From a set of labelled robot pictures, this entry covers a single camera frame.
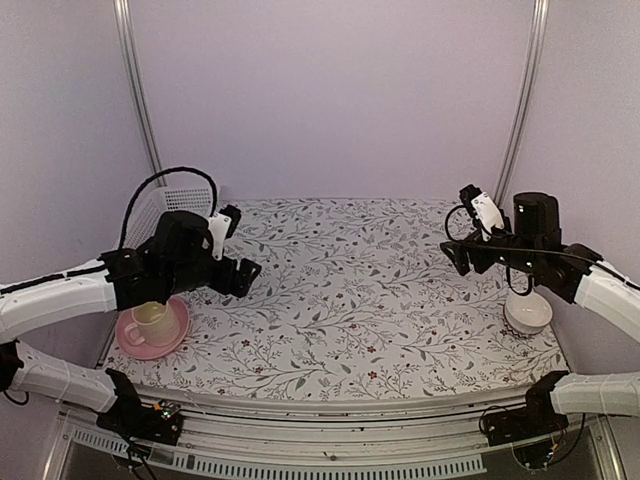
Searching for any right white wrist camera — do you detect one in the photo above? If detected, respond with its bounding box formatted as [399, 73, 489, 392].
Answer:
[459, 184, 507, 241]

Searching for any aluminium frame post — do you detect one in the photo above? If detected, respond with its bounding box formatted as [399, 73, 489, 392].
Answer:
[113, 0, 163, 173]
[494, 0, 550, 206]

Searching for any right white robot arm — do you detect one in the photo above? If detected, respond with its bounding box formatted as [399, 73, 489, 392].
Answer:
[440, 185, 639, 436]

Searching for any white ceramic bowl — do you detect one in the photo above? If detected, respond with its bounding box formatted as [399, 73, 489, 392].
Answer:
[503, 292, 553, 335]

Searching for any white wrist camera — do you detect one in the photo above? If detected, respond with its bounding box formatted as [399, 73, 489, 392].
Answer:
[208, 204, 242, 261]
[459, 184, 507, 241]

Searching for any black camera cable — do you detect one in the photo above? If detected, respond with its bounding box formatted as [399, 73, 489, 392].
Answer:
[120, 167, 221, 251]
[444, 202, 601, 296]

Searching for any cream ribbed mug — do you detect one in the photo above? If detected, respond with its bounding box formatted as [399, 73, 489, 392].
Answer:
[124, 302, 180, 347]

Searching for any white plastic mesh basket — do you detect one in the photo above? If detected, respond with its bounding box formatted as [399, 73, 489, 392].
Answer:
[116, 187, 217, 250]

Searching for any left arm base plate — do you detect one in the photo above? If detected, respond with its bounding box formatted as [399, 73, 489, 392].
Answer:
[96, 399, 184, 446]

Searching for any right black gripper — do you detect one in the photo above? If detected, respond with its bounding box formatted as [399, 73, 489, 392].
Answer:
[441, 216, 542, 275]

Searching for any aluminium front rail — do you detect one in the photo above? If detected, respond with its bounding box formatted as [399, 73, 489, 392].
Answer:
[43, 387, 633, 479]

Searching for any left aluminium frame post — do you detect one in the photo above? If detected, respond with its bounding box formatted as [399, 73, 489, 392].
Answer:
[113, 0, 163, 173]

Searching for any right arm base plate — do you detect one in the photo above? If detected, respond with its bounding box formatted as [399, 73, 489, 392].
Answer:
[478, 406, 569, 446]

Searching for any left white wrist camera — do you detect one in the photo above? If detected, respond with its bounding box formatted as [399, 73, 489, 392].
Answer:
[208, 204, 242, 261]

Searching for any right black camera cable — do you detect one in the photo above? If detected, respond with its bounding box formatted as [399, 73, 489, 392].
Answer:
[444, 202, 601, 296]

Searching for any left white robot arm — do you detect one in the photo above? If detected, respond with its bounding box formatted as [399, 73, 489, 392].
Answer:
[1, 208, 261, 434]

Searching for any left black camera cable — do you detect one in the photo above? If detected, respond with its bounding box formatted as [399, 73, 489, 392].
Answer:
[120, 167, 221, 251]

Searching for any right aluminium frame post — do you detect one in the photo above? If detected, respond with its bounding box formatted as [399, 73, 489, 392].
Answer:
[494, 0, 550, 206]

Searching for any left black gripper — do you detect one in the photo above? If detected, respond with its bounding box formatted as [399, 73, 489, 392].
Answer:
[164, 251, 262, 296]

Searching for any pink saucer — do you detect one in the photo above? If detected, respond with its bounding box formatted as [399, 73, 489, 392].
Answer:
[115, 297, 190, 360]

